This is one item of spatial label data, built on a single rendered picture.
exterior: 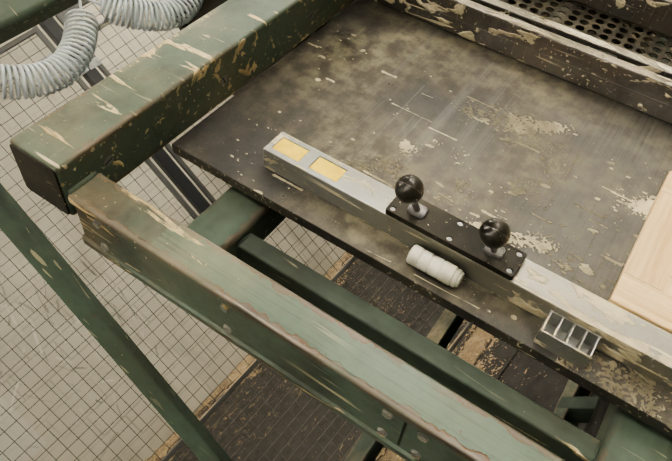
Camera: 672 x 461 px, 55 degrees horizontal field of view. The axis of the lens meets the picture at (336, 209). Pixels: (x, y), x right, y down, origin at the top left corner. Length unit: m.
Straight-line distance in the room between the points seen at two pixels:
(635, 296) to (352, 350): 0.41
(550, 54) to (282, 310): 0.75
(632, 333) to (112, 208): 0.71
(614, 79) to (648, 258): 0.39
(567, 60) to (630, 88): 0.12
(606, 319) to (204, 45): 0.74
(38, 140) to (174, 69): 0.24
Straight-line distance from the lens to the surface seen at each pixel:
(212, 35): 1.15
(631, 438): 0.94
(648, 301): 0.99
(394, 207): 0.94
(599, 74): 1.31
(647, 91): 1.30
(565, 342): 0.89
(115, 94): 1.04
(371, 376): 0.78
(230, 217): 1.02
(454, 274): 0.91
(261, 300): 0.82
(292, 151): 1.01
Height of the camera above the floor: 1.72
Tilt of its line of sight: 12 degrees down
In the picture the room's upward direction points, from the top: 38 degrees counter-clockwise
